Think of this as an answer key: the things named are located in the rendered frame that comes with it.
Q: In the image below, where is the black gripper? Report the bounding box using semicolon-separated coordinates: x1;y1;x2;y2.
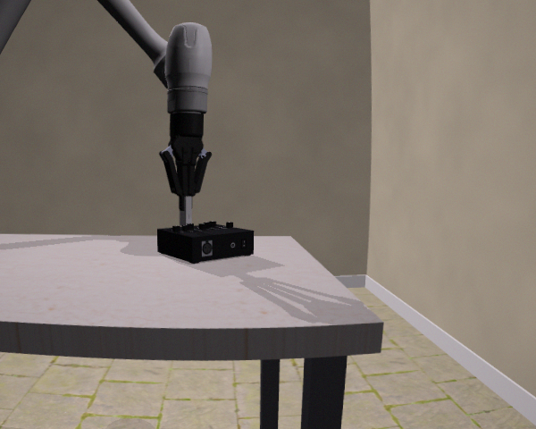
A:
159;113;212;225

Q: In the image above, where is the black lighting desk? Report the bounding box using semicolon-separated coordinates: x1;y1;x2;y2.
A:
157;221;254;264

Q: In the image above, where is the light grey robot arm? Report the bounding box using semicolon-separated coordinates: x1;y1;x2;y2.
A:
0;0;212;114

